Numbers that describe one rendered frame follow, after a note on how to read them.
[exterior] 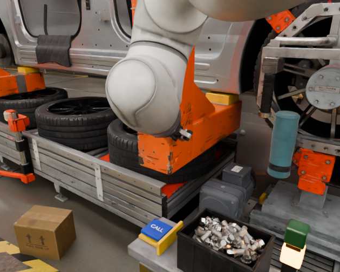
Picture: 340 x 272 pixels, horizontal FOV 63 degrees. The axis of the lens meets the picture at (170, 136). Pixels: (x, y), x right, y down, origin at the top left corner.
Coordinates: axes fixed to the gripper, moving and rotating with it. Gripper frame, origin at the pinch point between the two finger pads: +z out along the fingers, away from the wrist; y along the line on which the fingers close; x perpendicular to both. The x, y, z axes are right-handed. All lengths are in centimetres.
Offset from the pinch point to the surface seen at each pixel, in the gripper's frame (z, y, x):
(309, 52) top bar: 10.3, 23.1, 42.5
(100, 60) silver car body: 88, -87, 29
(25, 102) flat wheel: 118, -146, -23
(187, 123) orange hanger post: 27.3, -3.5, 8.0
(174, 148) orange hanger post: 24.4, -2.8, -2.5
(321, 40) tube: 10, 25, 47
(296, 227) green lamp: -14.1, 34.0, -6.8
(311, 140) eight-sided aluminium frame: 42, 42, 27
